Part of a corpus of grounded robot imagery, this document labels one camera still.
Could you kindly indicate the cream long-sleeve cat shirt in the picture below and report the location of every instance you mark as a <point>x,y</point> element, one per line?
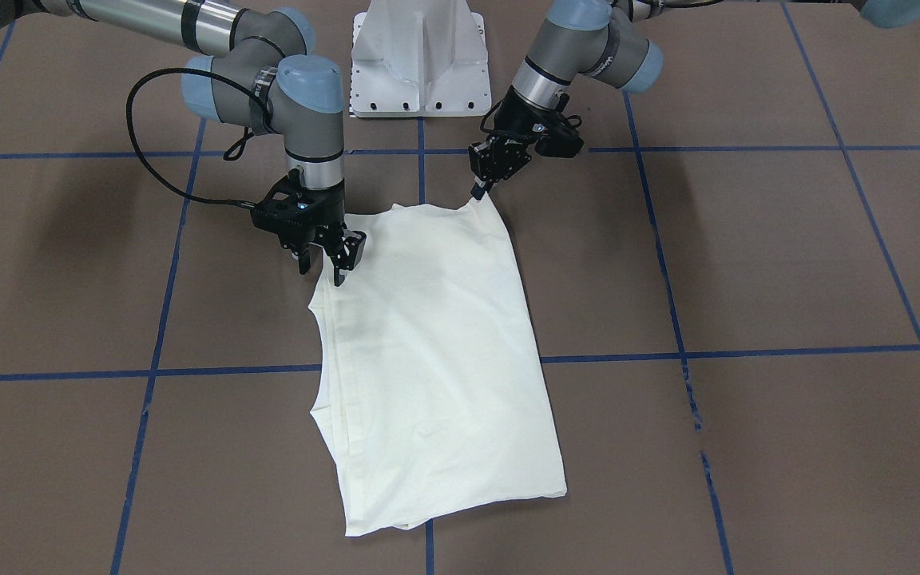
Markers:
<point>431,397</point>

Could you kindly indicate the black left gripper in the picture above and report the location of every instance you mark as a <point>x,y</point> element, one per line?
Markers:
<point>517,122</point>

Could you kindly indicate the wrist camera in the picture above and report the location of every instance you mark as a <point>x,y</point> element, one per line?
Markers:
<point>291,212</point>
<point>560,138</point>

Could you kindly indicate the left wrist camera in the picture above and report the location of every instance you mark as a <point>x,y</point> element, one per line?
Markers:
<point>560,138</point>

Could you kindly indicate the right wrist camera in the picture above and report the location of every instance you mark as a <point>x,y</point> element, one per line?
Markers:
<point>291,212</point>

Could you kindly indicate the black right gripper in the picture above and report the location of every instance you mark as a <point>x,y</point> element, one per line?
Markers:
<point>333,214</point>

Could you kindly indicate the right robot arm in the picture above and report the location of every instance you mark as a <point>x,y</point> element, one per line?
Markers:
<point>259,71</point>

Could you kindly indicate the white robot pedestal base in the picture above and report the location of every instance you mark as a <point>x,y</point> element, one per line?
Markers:
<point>419,59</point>

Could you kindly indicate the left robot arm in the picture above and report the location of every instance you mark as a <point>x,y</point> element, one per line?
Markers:
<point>594,39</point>

